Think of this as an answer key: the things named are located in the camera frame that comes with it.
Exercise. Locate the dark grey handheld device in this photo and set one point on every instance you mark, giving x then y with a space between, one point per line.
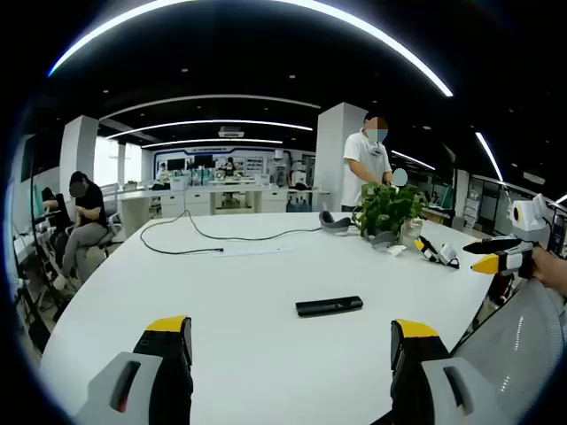
332 223

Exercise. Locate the white background counter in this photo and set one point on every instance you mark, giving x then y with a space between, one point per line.
195 201

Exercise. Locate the grey curved headset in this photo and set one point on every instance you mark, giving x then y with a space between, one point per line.
382 240

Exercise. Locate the idle hand-held gripper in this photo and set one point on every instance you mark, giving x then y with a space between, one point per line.
436 252

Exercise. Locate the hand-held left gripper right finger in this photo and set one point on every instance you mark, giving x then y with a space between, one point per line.
425 380

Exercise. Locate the black remote control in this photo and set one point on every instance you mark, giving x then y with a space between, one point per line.
330 305

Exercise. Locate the swivel office chair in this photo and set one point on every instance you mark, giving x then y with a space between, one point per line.
111 226

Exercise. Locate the crumpled white paper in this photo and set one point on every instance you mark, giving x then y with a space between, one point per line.
396 250

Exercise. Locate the ceiling light strip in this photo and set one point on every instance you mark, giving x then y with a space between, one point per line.
489 155
208 122
208 98
266 4

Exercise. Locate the potted green plant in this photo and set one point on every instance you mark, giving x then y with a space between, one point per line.
387 208

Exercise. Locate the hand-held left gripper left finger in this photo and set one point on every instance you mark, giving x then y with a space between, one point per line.
153 380

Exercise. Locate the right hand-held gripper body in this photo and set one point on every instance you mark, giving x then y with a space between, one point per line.
529 214

